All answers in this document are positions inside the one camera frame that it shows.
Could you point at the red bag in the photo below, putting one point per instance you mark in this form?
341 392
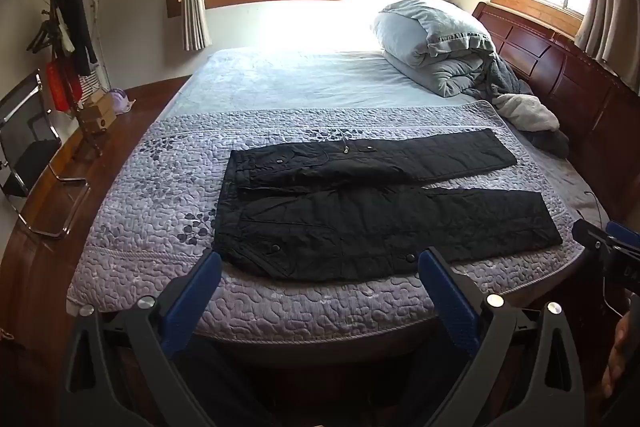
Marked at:
60 87

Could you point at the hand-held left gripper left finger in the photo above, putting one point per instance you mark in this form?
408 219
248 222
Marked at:
197 297

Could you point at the grey folded duvet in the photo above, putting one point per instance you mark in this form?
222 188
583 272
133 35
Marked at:
450 74

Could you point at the grey floral quilted bedspread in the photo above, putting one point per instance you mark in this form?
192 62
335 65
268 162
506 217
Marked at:
165 187

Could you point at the dark grey fleece blanket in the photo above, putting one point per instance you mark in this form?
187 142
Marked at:
550 139

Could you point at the person's right hand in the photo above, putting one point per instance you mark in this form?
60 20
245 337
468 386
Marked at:
617 357

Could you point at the white fleece blanket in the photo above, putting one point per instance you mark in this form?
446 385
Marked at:
527 109

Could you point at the cardboard box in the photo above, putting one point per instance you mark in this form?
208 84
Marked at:
97 114

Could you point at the black chrome frame chair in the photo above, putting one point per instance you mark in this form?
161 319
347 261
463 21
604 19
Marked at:
32 157

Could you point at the light grey pillow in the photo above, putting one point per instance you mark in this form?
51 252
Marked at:
415 27

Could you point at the wooden bed headboard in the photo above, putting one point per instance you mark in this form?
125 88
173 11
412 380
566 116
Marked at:
565 67

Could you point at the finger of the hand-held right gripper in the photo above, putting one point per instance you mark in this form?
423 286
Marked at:
622 233
590 236

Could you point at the black hanging garment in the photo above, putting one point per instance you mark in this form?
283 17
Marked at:
75 27

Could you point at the light blue bed sheet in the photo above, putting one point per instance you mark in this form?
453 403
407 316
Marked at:
300 77

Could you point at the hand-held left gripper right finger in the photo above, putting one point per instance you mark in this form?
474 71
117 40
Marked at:
447 299

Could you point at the small lilac object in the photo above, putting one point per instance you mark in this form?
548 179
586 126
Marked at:
122 102

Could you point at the black pants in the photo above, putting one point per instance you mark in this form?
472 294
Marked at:
375 217

